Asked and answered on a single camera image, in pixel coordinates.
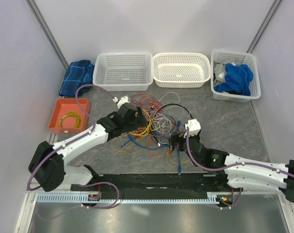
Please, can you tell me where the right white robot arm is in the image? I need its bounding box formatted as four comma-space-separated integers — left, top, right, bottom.
170, 132, 294, 203

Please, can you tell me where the middle white perforated basket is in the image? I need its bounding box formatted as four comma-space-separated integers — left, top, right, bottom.
153, 52, 211, 88

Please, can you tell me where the white thin wire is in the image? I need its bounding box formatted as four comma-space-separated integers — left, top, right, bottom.
151, 91, 180, 134

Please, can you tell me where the right white perforated basket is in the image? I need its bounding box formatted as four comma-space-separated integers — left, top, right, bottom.
211, 49, 261, 103

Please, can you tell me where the red thin wire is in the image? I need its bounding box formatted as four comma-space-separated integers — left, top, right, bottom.
130, 92, 162, 114

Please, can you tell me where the orange plastic tray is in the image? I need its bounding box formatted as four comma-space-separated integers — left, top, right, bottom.
48, 98, 90, 134

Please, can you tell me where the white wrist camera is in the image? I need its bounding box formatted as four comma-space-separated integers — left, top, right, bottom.
113, 96, 130, 109
184, 119, 201, 136

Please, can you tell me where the blue towel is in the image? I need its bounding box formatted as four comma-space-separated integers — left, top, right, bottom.
214, 64, 254, 96

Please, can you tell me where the white perforated basket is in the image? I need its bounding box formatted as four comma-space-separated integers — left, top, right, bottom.
153, 52, 211, 88
211, 49, 261, 103
93, 52, 154, 91

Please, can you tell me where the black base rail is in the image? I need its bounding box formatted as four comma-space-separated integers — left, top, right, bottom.
70, 172, 242, 199

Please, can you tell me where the left white perforated basket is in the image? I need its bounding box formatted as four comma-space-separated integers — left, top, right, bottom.
93, 52, 154, 91

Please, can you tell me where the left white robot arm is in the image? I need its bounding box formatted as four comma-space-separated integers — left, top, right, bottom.
28, 103, 147, 192

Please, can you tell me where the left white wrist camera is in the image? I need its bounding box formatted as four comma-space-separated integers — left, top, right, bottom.
113, 96, 130, 109

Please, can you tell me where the yellow-green wire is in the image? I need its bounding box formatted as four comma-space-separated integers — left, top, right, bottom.
59, 111, 82, 129

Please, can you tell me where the light blue cable duct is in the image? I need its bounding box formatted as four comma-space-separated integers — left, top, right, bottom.
36, 193, 219, 204

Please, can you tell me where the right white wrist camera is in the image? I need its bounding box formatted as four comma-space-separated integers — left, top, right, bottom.
184, 119, 201, 136

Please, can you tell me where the black cable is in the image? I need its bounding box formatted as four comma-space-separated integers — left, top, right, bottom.
156, 103, 194, 122

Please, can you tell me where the blue plaid cloth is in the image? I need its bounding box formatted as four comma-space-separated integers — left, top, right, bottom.
59, 60, 95, 97

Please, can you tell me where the orange wire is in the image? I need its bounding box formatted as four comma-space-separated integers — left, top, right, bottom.
147, 138, 164, 158

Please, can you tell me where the grey cloth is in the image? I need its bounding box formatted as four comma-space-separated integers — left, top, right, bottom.
212, 59, 240, 94

